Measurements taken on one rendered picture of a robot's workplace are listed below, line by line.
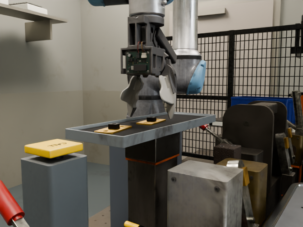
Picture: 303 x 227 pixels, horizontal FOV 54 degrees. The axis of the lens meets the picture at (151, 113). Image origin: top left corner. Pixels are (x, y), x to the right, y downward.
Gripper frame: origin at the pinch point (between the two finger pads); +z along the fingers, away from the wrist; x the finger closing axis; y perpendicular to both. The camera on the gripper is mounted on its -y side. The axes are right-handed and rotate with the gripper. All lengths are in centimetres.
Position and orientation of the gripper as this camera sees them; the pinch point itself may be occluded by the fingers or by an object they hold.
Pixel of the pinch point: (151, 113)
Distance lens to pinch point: 66.6
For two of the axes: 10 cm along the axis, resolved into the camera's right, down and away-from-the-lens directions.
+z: 0.0, 9.9, 1.1
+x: 9.0, 0.5, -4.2
